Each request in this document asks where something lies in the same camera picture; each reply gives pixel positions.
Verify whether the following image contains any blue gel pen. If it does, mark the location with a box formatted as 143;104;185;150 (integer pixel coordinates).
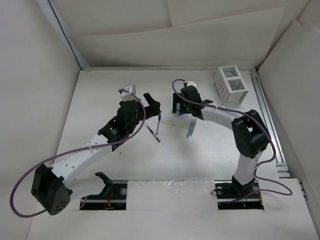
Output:
155;110;162;135

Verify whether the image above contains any purple ink refill pen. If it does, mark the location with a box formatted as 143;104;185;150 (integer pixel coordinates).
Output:
144;124;161;143

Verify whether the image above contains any yellow pen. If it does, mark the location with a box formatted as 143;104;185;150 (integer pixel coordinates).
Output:
161;121;189;130

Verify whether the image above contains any blue patterned tape roll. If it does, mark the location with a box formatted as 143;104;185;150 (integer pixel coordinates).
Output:
176;103;185;116
224;72;235;78

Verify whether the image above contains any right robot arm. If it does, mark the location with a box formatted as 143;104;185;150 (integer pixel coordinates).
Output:
172;85;270;198

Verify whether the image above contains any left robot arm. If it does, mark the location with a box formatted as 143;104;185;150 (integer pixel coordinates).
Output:
31;90;161;216

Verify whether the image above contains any clear light-blue pen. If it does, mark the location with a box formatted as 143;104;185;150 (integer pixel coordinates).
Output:
186;117;197;139

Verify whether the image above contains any white two-compartment organizer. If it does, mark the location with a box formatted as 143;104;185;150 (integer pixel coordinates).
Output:
213;65;249;106

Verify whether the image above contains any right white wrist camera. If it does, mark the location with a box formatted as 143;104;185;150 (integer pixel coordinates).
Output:
183;80;197;88

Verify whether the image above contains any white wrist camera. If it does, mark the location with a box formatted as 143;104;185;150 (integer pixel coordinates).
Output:
183;80;197;88
119;83;136;102

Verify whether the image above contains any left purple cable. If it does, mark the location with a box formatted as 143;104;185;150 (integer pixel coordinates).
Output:
9;87;147;218

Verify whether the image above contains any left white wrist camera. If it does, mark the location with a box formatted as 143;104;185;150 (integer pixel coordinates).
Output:
119;83;136;102

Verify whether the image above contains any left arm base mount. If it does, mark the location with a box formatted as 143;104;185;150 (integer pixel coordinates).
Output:
79;172;128;211

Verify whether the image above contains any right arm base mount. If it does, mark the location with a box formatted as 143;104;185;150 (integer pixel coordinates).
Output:
211;177;264;210

